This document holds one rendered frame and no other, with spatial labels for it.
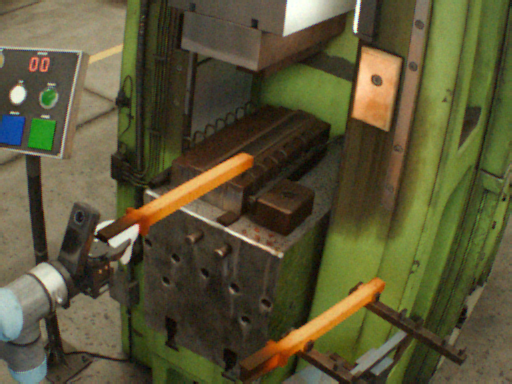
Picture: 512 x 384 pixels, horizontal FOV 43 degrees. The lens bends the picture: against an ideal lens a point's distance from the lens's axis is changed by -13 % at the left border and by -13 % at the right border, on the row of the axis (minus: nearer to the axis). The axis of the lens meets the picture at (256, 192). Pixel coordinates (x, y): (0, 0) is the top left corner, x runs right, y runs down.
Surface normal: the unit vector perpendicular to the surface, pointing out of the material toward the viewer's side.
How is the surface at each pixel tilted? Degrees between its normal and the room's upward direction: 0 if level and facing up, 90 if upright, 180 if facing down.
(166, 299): 90
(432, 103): 90
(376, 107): 90
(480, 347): 0
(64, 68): 60
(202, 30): 90
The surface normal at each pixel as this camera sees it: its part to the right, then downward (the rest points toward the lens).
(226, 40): -0.54, 0.40
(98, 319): 0.11, -0.84
